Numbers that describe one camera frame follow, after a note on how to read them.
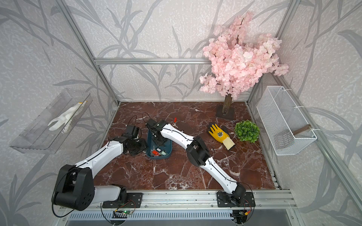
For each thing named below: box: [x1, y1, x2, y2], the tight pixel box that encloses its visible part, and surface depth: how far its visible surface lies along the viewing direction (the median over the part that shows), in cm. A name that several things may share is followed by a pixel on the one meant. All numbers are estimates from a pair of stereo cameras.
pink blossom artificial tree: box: [199, 12, 289, 121], surface depth 72 cm
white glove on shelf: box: [47, 100, 88, 133], surface depth 68 cm
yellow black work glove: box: [207, 121, 236, 151], surface depth 99 cm
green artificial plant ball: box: [234, 119, 261, 144], surface depth 89 cm
